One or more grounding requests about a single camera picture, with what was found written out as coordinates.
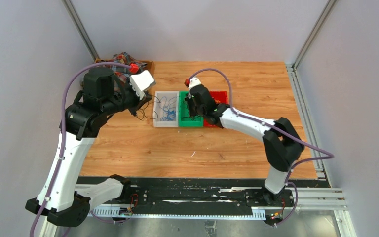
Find blue wire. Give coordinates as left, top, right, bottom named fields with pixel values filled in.
left=156, top=96, right=178, bottom=122

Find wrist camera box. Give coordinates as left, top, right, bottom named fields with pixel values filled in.
left=130, top=70, right=156, bottom=100
left=187, top=77, right=202, bottom=99

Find wooden tray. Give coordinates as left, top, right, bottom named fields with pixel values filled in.
left=94, top=57, right=154, bottom=81

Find green plastic bin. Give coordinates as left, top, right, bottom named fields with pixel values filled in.
left=178, top=91, right=204, bottom=128

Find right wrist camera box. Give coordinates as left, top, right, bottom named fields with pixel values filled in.
left=187, top=77, right=202, bottom=99

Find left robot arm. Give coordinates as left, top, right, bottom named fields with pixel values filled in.
left=26, top=66, right=155, bottom=227

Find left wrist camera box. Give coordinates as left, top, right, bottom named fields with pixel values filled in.
left=130, top=70, right=156, bottom=100

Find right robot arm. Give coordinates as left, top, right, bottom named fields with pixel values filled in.
left=185, top=85, right=304, bottom=206

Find white plastic bin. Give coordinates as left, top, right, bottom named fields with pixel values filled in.
left=152, top=91, right=179, bottom=127

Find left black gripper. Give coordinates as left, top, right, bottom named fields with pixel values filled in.
left=102, top=76, right=153, bottom=116

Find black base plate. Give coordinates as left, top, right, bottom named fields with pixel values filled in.
left=108, top=178, right=295, bottom=216

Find plaid cloth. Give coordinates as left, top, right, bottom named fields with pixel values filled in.
left=94, top=52, right=148, bottom=85

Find aluminium rail frame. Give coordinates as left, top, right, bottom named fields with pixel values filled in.
left=40, top=180, right=357, bottom=237

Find red plastic bin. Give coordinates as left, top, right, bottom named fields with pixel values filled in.
left=203, top=90, right=228, bottom=128

